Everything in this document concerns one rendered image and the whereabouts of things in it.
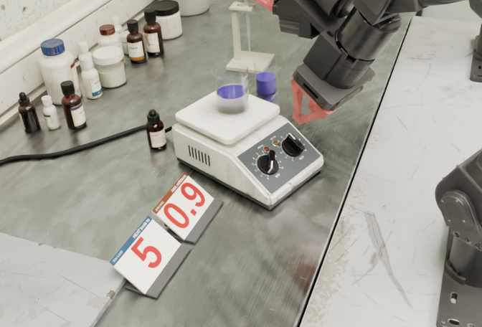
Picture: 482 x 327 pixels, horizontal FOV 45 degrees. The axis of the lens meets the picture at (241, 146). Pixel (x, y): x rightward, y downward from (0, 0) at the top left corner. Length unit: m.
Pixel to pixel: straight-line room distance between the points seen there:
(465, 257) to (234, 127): 0.36
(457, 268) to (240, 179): 0.31
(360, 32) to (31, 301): 0.50
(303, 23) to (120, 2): 0.75
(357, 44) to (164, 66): 0.63
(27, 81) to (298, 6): 0.62
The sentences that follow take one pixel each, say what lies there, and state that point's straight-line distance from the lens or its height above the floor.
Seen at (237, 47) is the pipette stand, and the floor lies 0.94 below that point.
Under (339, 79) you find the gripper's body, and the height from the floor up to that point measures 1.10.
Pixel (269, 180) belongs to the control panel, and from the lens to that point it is 0.81.
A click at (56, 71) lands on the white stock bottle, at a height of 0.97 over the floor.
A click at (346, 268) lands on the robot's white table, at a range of 0.75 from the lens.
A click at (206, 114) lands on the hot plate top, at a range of 0.88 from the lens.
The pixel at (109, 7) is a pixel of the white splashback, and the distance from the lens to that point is 1.38.
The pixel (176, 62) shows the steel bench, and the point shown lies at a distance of 1.24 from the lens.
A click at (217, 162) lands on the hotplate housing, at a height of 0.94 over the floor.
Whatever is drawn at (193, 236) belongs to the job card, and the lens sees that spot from 0.79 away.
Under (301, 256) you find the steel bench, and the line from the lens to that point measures 0.76.
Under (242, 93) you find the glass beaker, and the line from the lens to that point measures 0.85.
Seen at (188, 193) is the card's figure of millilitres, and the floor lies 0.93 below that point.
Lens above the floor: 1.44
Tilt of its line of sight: 34 degrees down
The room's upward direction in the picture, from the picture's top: 4 degrees counter-clockwise
